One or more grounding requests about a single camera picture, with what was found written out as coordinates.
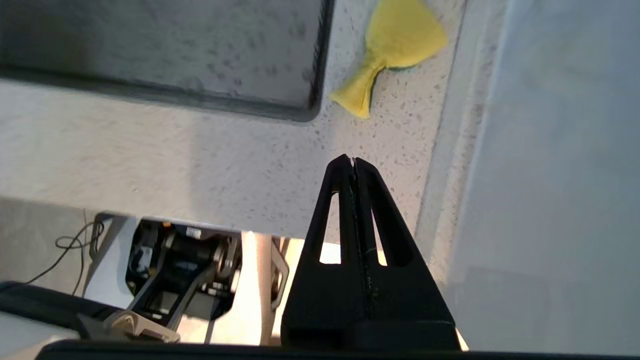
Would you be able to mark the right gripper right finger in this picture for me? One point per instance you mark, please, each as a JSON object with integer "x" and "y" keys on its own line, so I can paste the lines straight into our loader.
{"x": 410, "y": 305}

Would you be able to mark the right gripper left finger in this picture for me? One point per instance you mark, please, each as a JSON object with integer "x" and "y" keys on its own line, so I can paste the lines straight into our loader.
{"x": 325, "y": 300}

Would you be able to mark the yellow fish-shaped sponge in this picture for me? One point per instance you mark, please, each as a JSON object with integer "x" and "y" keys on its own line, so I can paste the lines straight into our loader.
{"x": 400, "y": 35}

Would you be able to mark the stainless steel sink basin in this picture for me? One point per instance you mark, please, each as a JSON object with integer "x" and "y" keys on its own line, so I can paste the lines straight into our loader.
{"x": 150, "y": 40}

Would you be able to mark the white black robot chassis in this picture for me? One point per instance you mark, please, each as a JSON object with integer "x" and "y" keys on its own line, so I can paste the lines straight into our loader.
{"x": 175, "y": 280}

